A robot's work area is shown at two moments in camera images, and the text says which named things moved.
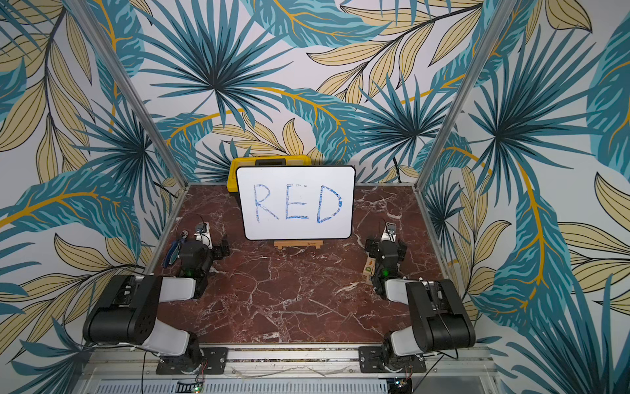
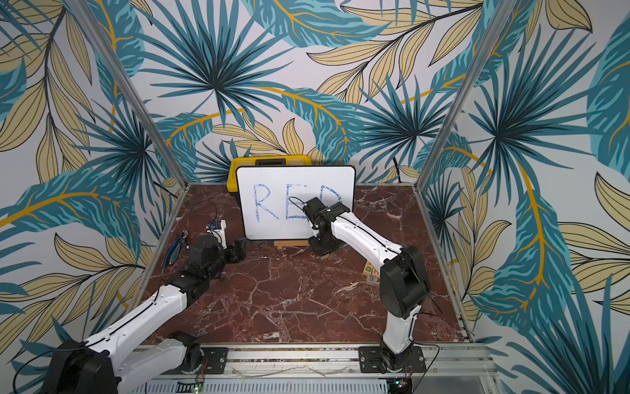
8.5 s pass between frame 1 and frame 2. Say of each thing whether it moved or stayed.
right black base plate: stayed
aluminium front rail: stayed
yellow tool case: stayed
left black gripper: moved
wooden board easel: stayed
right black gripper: moved
